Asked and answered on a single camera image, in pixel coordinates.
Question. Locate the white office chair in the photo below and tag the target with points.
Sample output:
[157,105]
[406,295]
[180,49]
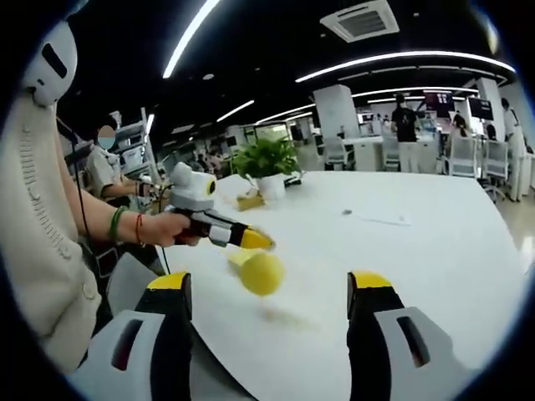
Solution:
[463,156]
[390,152]
[495,160]
[334,152]

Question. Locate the white plant pot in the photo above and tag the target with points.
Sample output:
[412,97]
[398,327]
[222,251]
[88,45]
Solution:
[271,186]

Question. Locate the green leafy plant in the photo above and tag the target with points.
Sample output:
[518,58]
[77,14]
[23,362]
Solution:
[267,158]

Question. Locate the dark red hanging screen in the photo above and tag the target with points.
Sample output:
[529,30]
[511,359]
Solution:
[439,102]

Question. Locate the ceiling light strip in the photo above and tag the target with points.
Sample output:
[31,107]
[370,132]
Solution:
[188,37]
[401,58]

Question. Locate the person's cream top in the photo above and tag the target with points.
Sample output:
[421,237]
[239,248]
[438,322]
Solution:
[37,209]

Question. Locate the white worn device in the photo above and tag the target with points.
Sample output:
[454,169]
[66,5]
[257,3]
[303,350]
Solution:
[50,62]

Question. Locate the white shelf rack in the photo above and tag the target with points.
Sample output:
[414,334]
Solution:
[134,158]

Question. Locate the dark clothing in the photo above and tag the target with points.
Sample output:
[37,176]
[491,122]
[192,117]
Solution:
[138,255]

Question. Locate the yellow tissue box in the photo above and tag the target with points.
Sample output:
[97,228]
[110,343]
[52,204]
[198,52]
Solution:
[251,201]

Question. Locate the ceiling air conditioner unit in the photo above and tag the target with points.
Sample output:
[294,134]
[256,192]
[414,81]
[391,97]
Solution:
[359,21]

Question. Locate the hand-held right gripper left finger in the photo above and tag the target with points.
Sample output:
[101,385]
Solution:
[171,330]

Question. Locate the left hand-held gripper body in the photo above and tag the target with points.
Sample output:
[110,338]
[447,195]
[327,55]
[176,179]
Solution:
[192,188]

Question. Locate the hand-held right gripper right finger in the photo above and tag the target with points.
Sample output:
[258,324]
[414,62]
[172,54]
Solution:
[368,330]

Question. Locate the round yellow silicone block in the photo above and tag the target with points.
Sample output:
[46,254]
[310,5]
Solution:
[261,275]

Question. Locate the person's left hand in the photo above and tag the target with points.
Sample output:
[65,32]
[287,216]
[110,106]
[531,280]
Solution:
[163,227]

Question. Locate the small black object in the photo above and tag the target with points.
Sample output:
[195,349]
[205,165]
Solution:
[292,182]

